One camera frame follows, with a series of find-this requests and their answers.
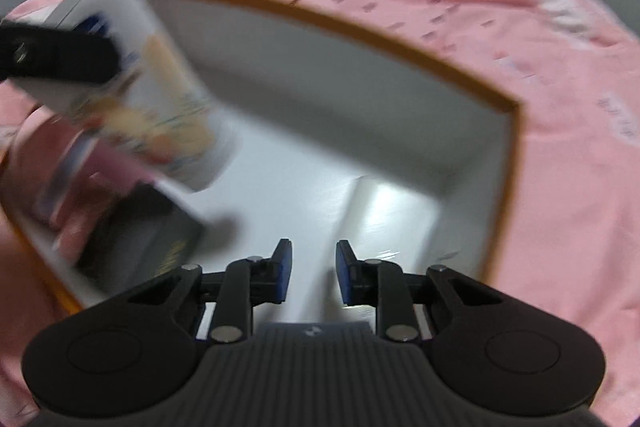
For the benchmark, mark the pink grey glasses case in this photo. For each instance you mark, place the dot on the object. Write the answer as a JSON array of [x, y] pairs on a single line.
[[88, 174]]

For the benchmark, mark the pink padded pouch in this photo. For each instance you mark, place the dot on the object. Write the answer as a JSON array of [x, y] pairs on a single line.
[[29, 180]]

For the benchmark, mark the black small box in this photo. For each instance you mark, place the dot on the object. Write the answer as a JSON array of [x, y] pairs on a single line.
[[143, 236]]

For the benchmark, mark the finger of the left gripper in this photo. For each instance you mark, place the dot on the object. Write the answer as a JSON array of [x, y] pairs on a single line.
[[43, 52]]

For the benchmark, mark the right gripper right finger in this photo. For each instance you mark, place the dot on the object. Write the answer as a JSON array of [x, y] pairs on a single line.
[[380, 285]]

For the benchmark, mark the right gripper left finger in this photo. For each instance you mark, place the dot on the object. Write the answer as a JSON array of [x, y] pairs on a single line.
[[245, 284]]

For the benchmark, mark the orange cardboard storage box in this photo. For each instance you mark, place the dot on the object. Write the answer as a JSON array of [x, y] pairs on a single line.
[[338, 132]]

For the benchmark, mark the white carton box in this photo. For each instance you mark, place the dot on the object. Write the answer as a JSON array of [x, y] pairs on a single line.
[[155, 109]]

